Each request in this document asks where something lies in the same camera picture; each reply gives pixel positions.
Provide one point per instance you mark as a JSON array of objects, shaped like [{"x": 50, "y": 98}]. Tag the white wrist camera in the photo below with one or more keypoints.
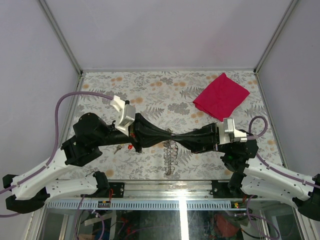
[
  {"x": 228, "y": 132},
  {"x": 125, "y": 114}
]

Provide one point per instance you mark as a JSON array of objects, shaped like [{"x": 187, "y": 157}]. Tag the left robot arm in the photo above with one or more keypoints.
[{"x": 32, "y": 190}]

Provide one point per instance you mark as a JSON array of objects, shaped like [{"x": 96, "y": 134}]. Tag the metal ring key organizer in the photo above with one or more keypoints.
[{"x": 170, "y": 154}]

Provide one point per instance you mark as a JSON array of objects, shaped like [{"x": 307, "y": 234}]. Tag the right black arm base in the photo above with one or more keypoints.
[{"x": 227, "y": 189}]

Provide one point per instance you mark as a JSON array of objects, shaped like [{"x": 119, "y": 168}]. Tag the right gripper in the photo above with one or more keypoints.
[{"x": 204, "y": 139}]

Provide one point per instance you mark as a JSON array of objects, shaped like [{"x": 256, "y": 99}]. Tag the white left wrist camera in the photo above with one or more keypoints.
[{"x": 125, "y": 114}]

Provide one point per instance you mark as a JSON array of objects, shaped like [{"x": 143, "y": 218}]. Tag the aluminium front rail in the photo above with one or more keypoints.
[{"x": 155, "y": 195}]

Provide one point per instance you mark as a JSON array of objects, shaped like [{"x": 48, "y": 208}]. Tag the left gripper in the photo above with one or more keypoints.
[{"x": 142, "y": 127}]

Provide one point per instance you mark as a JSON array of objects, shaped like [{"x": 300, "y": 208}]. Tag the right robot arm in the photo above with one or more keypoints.
[{"x": 251, "y": 175}]

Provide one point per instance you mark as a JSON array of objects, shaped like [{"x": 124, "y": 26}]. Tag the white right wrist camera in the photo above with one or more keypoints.
[{"x": 228, "y": 132}]

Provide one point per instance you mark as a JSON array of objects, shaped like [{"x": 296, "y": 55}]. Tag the magenta folded cloth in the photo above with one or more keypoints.
[{"x": 221, "y": 97}]

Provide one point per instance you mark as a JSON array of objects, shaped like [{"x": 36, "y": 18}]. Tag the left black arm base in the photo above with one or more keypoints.
[{"x": 106, "y": 189}]

